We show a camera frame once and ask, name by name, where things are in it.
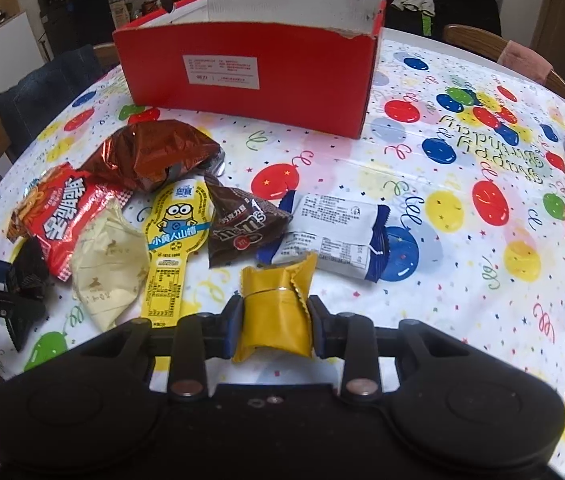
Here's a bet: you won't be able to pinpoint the pink towel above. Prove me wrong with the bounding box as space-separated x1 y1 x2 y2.
501 40 555 86

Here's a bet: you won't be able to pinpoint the red snack packet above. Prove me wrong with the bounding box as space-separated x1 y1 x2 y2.
6 162 136 282

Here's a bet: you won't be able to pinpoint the yellow cartoon candy packet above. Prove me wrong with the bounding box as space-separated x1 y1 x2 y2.
140 176 213 322

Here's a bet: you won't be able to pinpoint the yellow snack packet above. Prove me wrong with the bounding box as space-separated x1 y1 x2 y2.
232 252 319 363

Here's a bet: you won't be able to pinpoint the black snack packet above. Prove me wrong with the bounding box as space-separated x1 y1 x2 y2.
0 237 52 353

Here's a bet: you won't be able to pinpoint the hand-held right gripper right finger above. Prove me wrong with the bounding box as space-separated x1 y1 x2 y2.
307 295 469 404

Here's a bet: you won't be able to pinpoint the balloon print tablecloth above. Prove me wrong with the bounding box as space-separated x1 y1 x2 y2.
0 25 565 480

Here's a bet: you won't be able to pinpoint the cream snack packet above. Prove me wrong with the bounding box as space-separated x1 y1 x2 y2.
70 199 150 332

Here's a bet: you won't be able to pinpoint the brown triangular chocolate packet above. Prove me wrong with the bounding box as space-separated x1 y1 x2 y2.
204 175 294 269

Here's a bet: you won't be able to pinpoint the brown foil snack bag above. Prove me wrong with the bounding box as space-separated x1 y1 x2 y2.
80 119 226 195

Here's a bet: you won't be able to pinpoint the white cardboard box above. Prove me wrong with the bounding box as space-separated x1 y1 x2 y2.
112 0 388 140

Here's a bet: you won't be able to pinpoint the blue jeans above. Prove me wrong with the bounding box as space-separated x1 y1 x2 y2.
0 45 113 146

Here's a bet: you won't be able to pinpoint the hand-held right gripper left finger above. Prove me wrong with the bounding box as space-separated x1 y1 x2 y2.
81 295 246 403

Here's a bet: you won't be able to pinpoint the dark cabinet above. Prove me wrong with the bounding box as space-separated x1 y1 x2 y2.
32 0 113 61

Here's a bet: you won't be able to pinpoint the paper plant bag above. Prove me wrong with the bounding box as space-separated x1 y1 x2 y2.
110 0 136 31

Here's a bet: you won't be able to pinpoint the black bag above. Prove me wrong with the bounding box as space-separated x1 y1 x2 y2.
385 0 503 38

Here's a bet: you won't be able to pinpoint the white and blue snack packet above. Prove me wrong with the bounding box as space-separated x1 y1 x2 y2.
256 191 391 283

